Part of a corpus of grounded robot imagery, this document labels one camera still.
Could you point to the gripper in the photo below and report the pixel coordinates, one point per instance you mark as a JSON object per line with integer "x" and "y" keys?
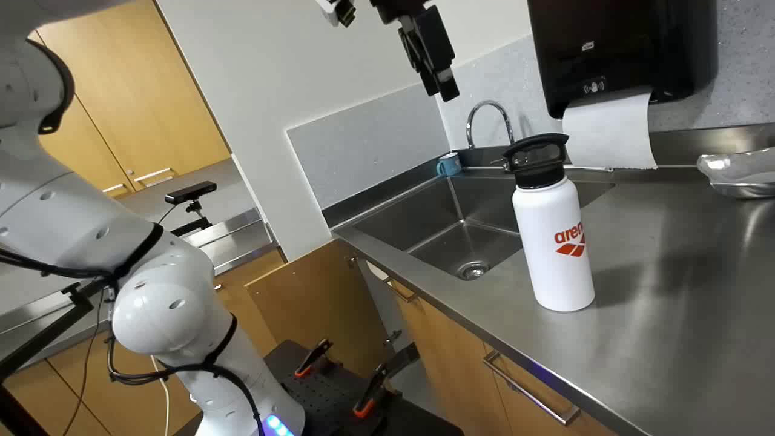
{"x": 396, "y": 7}

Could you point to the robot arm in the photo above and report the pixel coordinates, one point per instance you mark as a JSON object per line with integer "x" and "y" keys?
{"x": 66, "y": 224}

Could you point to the open wooden cabinet door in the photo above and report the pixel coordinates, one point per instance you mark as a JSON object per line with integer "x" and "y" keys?
{"x": 315, "y": 303}

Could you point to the tall wooden cabinet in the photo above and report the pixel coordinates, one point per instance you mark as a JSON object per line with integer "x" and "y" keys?
{"x": 139, "y": 103}

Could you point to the chrome tap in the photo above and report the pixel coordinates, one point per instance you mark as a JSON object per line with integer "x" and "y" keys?
{"x": 471, "y": 118}

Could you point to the blue mug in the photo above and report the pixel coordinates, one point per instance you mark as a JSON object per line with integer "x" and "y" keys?
{"x": 448, "y": 165}

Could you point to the steel sink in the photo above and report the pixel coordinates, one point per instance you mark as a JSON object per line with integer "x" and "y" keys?
{"x": 448, "y": 230}

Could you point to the black paper towel dispenser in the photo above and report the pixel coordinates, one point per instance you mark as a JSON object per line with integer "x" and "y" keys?
{"x": 617, "y": 42}

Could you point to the white paper towel sheet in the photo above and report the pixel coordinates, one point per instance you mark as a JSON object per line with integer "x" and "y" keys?
{"x": 608, "y": 133}

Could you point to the white water bottle black lid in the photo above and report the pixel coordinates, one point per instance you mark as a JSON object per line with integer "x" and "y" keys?
{"x": 554, "y": 242}

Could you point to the black orange clamp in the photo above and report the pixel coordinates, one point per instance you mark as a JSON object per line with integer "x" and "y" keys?
{"x": 312, "y": 358}
{"x": 378, "y": 384}

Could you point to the steel bowl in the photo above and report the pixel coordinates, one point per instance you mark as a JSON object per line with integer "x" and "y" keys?
{"x": 738, "y": 172}

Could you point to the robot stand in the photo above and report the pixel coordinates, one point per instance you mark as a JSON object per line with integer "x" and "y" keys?
{"x": 327, "y": 399}

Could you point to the camera on mount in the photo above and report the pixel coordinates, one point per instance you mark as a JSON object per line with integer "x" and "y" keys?
{"x": 191, "y": 192}

